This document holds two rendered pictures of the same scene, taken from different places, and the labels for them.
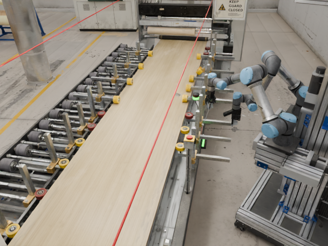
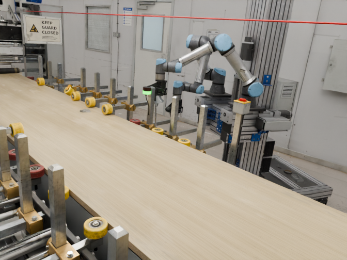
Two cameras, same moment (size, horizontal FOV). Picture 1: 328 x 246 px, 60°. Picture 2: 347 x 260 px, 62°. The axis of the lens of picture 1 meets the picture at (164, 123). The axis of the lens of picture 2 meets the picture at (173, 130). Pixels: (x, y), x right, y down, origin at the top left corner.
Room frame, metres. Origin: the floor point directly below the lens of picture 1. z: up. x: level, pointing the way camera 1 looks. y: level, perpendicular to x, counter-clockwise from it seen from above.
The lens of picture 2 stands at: (1.08, 1.40, 1.54)
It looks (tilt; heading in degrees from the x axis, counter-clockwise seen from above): 18 degrees down; 299
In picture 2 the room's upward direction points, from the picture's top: 5 degrees clockwise
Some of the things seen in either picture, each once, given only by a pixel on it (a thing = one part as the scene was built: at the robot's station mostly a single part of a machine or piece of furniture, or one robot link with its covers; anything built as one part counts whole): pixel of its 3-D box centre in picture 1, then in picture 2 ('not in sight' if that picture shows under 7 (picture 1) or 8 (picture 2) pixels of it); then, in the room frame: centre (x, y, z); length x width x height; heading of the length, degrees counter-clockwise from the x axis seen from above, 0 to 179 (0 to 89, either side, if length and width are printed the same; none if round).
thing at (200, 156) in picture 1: (203, 156); (202, 147); (1.81, -0.32, 0.81); 0.43 x 0.03 x 0.04; 77
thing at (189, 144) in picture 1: (189, 142); (241, 107); (1.54, -0.17, 1.18); 0.07 x 0.07 x 0.08; 77
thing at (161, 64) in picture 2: (212, 79); (161, 66); (2.27, -0.44, 1.31); 0.09 x 0.08 x 0.11; 30
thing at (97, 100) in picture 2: (210, 89); (114, 98); (2.79, -0.53, 0.95); 0.50 x 0.04 x 0.04; 77
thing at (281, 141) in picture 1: (283, 135); (247, 99); (1.71, -0.91, 1.09); 0.15 x 0.15 x 0.10
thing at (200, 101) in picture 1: (199, 116); (150, 117); (2.28, -0.35, 0.92); 0.03 x 0.03 x 0.48; 77
